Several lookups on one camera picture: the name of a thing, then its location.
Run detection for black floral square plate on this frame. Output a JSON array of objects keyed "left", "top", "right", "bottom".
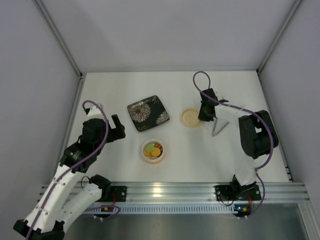
[{"left": 127, "top": 95, "right": 170, "bottom": 133}]

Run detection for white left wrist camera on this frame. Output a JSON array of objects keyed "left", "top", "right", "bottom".
[{"left": 85, "top": 103, "right": 104, "bottom": 119}]

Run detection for cream round box lid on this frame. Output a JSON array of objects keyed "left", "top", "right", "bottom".
[{"left": 180, "top": 108, "right": 202, "bottom": 129}]

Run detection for grey slotted cable duct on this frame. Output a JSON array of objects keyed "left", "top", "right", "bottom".
[{"left": 118, "top": 204, "right": 236, "bottom": 215}]

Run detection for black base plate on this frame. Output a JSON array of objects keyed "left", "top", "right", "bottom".
[
  {"left": 98, "top": 185, "right": 127, "bottom": 203},
  {"left": 214, "top": 184, "right": 262, "bottom": 201}
]

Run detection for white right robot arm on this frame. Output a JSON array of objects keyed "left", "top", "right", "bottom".
[{"left": 198, "top": 88, "right": 279, "bottom": 201}]

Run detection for aluminium mounting rail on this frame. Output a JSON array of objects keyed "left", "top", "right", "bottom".
[{"left": 111, "top": 182, "right": 310, "bottom": 204}]

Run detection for green round cookie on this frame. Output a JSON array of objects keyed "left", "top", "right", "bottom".
[{"left": 145, "top": 143, "right": 155, "bottom": 153}]

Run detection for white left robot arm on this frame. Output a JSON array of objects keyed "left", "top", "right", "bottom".
[{"left": 13, "top": 114, "right": 126, "bottom": 240}]

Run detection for orange round cracker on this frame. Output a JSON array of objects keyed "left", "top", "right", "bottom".
[{"left": 151, "top": 147, "right": 162, "bottom": 157}]

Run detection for aluminium frame post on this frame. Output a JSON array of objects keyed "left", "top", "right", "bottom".
[
  {"left": 257, "top": 0, "right": 317, "bottom": 182},
  {"left": 32, "top": 0, "right": 86, "bottom": 176}
]

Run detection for left aluminium frame post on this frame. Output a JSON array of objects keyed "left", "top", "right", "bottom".
[{"left": 32, "top": 0, "right": 86, "bottom": 176}]

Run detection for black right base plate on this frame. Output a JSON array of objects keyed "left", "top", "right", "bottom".
[{"left": 214, "top": 184, "right": 262, "bottom": 201}]

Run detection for right aluminium frame post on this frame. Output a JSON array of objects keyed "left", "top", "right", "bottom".
[{"left": 257, "top": 0, "right": 317, "bottom": 182}]

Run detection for red brown sushi snack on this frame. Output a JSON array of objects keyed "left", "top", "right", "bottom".
[{"left": 154, "top": 143, "right": 162, "bottom": 149}]

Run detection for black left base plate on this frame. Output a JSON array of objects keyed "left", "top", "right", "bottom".
[{"left": 98, "top": 185, "right": 127, "bottom": 203}]

